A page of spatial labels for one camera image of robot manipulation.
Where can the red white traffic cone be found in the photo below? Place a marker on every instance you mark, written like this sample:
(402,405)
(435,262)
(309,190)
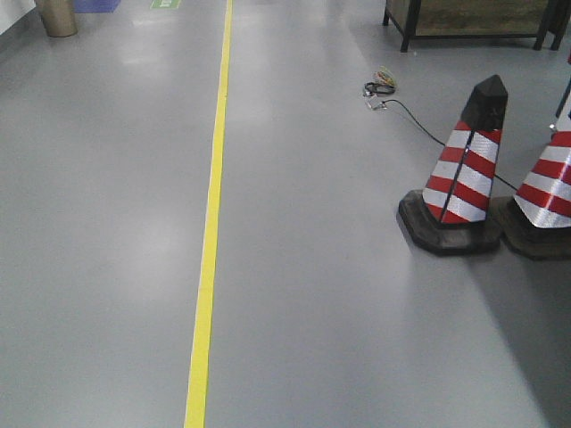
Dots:
(450,214)

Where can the black framed wooden cabinet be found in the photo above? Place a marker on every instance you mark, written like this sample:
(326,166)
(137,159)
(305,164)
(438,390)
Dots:
(445,19)

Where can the brown cylindrical bin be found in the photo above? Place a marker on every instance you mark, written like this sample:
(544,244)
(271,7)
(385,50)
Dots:
(58,17)

